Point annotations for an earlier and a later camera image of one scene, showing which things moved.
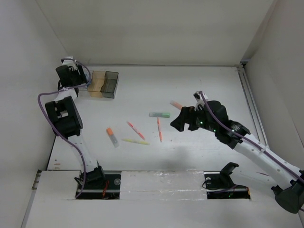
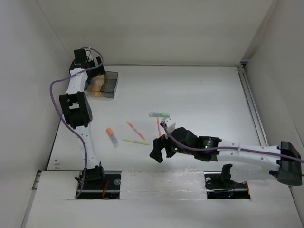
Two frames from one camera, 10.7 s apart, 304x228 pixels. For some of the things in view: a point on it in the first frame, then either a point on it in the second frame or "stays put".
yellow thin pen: (136, 141) stays put
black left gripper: (78, 72) -> (99, 71)
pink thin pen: (136, 130) stays put
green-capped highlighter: (162, 115) stays put
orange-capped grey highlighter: (112, 137) stays put
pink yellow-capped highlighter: (176, 105) -> (97, 83)
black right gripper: (187, 113) -> (159, 144)
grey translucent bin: (111, 79) stays put
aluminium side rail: (241, 68) stays put
